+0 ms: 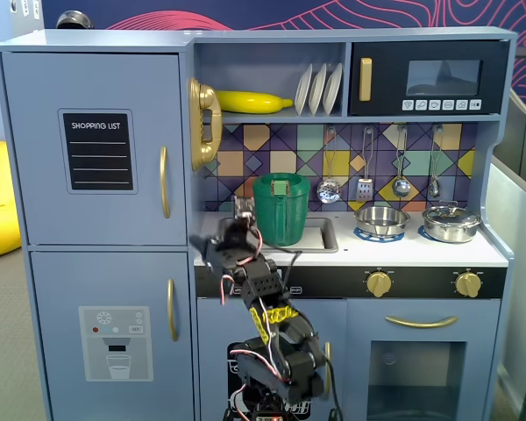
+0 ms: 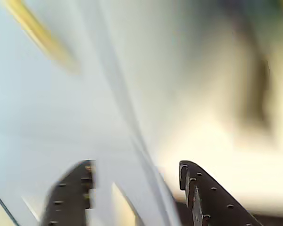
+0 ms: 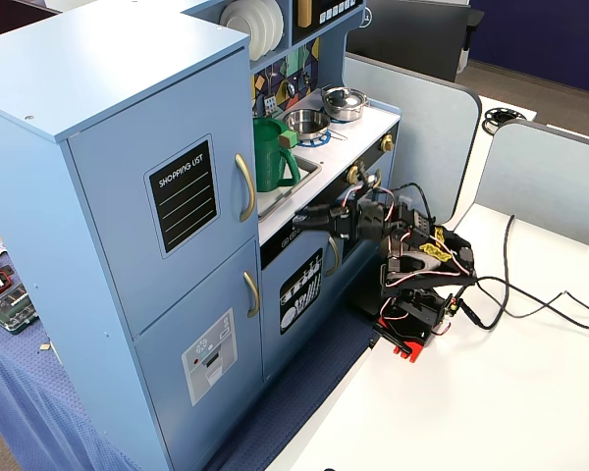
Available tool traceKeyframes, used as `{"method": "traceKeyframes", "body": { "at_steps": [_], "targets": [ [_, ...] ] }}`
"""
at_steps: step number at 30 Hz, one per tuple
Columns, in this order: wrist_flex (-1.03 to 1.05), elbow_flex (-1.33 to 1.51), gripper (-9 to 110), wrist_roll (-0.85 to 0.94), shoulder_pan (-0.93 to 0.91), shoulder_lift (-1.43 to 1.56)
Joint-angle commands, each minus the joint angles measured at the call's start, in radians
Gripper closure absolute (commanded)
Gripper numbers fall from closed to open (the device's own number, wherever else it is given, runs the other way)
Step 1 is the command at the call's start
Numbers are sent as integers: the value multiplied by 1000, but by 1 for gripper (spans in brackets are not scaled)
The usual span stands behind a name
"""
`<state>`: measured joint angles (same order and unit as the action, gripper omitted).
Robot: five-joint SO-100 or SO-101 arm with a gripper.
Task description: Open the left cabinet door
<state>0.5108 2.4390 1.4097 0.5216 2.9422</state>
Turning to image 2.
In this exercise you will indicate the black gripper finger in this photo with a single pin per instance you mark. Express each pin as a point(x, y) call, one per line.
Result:
point(68, 195)
point(210, 200)

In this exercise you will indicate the blue shopping list cabinet door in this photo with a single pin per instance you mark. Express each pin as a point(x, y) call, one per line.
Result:
point(61, 106)

